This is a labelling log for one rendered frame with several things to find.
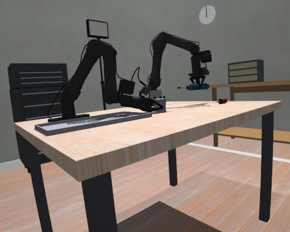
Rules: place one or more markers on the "dark grey cylinder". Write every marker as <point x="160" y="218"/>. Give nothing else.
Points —
<point x="162" y="102"/>

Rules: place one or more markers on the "dark blue electric screwdriver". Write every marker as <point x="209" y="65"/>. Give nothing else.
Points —
<point x="196" y="86"/>

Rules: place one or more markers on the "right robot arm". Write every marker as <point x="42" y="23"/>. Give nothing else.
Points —
<point x="95" y="49"/>

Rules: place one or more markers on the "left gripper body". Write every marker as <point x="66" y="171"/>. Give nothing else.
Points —
<point x="197" y="70"/>

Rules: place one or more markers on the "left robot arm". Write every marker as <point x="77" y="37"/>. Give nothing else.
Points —
<point x="203" y="56"/>

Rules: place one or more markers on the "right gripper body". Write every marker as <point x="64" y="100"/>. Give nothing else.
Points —
<point x="140" y="103"/>

